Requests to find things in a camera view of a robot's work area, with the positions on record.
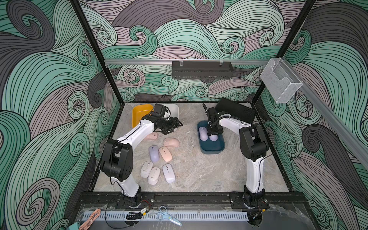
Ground purple rounded mouse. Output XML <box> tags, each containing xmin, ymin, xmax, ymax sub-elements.
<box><xmin>198</xmin><ymin>127</ymin><xmax>209</xmax><ymax>141</ymax></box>
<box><xmin>209</xmin><ymin>135</ymin><xmax>218</xmax><ymax>141</ymax></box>

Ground dark teal storage box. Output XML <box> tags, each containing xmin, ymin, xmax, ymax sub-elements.
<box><xmin>197</xmin><ymin>121</ymin><xmax>225</xmax><ymax>154</ymax></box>

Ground purple slim mouse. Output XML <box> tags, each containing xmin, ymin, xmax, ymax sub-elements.
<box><xmin>149</xmin><ymin>145</ymin><xmax>160</xmax><ymax>163</ymax></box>

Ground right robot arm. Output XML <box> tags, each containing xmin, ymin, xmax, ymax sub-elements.
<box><xmin>202</xmin><ymin>99</ymin><xmax>269</xmax><ymax>207</ymax></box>

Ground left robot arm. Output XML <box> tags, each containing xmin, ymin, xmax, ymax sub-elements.
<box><xmin>100</xmin><ymin>104</ymin><xmax>183</xmax><ymax>206</ymax></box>

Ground pink mouse near yellow box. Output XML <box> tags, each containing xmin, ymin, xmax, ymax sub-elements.
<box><xmin>145</xmin><ymin>132</ymin><xmax>158</xmax><ymax>140</ymax></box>

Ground white storage box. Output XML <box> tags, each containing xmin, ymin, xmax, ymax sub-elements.
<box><xmin>164</xmin><ymin>104</ymin><xmax>179</xmax><ymax>119</ymax></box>

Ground yellow storage box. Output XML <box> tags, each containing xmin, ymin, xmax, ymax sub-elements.
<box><xmin>132</xmin><ymin>104</ymin><xmax>153</xmax><ymax>128</ymax></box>

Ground pink rounded mouse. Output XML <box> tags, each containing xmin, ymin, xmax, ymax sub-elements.
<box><xmin>163</xmin><ymin>138</ymin><xmax>180</xmax><ymax>148</ymax></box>

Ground peach flat mouse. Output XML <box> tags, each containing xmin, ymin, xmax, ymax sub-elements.
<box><xmin>159</xmin><ymin>146</ymin><xmax>173</xmax><ymax>162</ymax></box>

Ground black briefcase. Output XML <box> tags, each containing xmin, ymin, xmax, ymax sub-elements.
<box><xmin>215</xmin><ymin>98</ymin><xmax>256</xmax><ymax>123</ymax></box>

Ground white mouse left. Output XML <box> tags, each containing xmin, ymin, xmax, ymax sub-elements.
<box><xmin>140</xmin><ymin>161</ymin><xmax>153</xmax><ymax>178</ymax></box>

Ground white mouse middle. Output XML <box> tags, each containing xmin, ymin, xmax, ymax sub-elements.
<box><xmin>148</xmin><ymin>167</ymin><xmax>161</xmax><ymax>185</ymax></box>

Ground pale lilac white mouse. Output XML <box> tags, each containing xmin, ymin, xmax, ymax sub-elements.
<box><xmin>162</xmin><ymin>163</ymin><xmax>176</xmax><ymax>184</ymax></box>

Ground black wall shelf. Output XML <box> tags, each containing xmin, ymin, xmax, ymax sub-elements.
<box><xmin>172</xmin><ymin>62</ymin><xmax>234</xmax><ymax>80</ymax></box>

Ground aluminium wall rail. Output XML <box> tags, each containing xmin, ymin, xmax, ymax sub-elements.
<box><xmin>104</xmin><ymin>58</ymin><xmax>269</xmax><ymax>65</ymax></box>

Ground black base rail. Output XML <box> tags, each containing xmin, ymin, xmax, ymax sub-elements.
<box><xmin>77</xmin><ymin>192</ymin><xmax>306</xmax><ymax>209</ymax></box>

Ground clear mesh wall bin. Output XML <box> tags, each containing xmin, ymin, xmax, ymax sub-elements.
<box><xmin>260</xmin><ymin>57</ymin><xmax>303</xmax><ymax>104</ymax></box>

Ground blue handled scissors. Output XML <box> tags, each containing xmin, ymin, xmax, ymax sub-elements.
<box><xmin>156</xmin><ymin>206</ymin><xmax>182</xmax><ymax>226</ymax></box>

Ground white slotted cable duct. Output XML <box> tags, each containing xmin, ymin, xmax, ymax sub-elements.
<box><xmin>81</xmin><ymin>211</ymin><xmax>250</xmax><ymax>222</ymax></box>

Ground orange cable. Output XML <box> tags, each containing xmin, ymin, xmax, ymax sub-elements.
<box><xmin>79</xmin><ymin>208</ymin><xmax>102</xmax><ymax>230</ymax></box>

